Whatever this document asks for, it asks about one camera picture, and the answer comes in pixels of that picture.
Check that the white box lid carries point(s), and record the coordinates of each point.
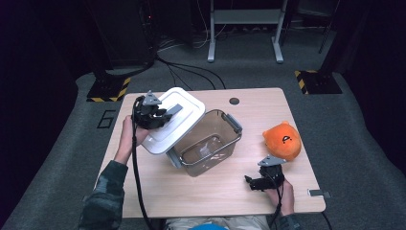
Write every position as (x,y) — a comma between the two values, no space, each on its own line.
(178,127)

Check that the person's right hand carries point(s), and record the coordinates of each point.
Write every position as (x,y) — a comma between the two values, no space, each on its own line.
(285,199)

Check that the person's white trousers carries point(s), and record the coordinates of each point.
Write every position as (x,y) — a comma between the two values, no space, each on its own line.
(239,222)

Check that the blue cloth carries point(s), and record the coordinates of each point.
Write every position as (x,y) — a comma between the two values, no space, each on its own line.
(207,227)

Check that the dark cabinet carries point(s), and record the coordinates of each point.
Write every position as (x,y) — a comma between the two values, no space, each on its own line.
(127,32)

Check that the orange plush toy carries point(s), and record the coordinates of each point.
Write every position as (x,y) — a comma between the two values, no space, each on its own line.
(284,140)

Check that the person's left hand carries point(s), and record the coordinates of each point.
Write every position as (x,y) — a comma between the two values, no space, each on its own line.
(127,140)

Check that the white metal stand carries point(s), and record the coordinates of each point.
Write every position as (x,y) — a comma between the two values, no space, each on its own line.
(245,16)

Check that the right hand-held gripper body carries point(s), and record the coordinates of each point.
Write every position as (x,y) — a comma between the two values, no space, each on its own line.
(273,177)

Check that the black yellow striped base plate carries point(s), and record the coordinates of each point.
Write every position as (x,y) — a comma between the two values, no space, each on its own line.
(108,91)
(319,83)

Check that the transparent brown storage box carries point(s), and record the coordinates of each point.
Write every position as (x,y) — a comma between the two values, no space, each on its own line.
(207,143)

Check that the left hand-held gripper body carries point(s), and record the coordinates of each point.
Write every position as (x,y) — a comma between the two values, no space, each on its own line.
(145,113)

